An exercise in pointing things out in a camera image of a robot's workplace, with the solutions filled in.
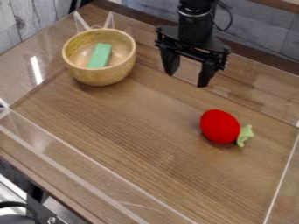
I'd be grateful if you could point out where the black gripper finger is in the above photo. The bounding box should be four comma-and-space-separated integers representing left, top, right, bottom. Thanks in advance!
161, 46, 181, 76
198, 60, 217, 88

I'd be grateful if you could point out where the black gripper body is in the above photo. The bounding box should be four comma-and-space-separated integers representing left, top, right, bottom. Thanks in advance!
155, 5, 231, 71

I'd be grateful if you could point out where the green rectangular stick block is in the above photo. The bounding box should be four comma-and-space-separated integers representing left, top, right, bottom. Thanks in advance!
89, 43, 113, 68

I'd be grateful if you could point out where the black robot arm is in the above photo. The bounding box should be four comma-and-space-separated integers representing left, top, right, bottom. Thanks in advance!
155, 0, 231, 88

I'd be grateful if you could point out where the light wooden bowl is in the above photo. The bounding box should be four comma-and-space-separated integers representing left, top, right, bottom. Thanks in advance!
62, 28, 137, 86

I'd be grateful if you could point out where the red plush strawberry toy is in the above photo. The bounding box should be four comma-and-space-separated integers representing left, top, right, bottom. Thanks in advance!
199, 109, 255, 147

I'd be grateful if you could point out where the clear acrylic tray wall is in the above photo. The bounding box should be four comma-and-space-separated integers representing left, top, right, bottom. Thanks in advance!
0, 17, 299, 224

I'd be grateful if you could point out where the black metal bracket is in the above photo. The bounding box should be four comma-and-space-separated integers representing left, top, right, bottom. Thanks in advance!
27, 195, 68, 224

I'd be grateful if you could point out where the black cable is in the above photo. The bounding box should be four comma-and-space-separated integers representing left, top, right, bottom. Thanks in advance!
0, 200, 30, 211

